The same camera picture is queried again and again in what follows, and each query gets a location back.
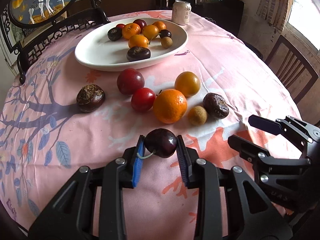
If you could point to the beige patterned curtain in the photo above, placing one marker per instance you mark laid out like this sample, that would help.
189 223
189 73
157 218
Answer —
272 2

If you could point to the dark cherry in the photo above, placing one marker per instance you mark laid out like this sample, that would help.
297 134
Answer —
165 33
160 142

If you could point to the small smooth orange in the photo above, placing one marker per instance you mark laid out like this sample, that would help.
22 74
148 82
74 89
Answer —
150 31

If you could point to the pink printed tablecloth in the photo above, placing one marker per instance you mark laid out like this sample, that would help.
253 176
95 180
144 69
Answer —
75 135

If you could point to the dark water chestnut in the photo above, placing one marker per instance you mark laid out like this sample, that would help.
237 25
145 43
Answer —
90 98
114 34
138 53
215 105

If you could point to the mandarin orange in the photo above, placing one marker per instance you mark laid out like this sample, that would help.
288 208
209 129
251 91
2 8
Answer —
160 25
138 41
131 29

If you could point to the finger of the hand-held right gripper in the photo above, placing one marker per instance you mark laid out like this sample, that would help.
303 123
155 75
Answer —
247 147
265 125

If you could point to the round deer painting screen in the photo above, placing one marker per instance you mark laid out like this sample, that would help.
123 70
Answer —
42 0

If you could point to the dark wooden chair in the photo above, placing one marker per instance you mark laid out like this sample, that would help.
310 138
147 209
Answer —
292 65

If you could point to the dark red plum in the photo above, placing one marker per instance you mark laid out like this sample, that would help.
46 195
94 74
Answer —
130 81
140 23

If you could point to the brown longan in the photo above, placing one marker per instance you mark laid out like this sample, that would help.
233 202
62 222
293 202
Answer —
166 42
197 115

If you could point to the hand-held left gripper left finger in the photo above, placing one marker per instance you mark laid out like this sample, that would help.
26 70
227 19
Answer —
137 165

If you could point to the yellow green orange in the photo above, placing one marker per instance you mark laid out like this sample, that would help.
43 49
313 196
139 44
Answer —
187 83

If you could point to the beige beverage can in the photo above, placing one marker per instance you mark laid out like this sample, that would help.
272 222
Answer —
181 12

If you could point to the white oval plate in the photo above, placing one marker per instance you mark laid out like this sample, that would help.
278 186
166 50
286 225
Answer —
100 52

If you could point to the bright window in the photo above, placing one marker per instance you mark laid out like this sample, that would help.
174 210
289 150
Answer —
303 12

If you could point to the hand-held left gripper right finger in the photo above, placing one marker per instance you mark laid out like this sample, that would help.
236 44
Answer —
184 166

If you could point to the large orange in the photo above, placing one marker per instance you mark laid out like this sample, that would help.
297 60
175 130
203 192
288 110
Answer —
170 106

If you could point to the dark cabinet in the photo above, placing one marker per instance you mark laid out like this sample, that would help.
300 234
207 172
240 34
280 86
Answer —
220 10

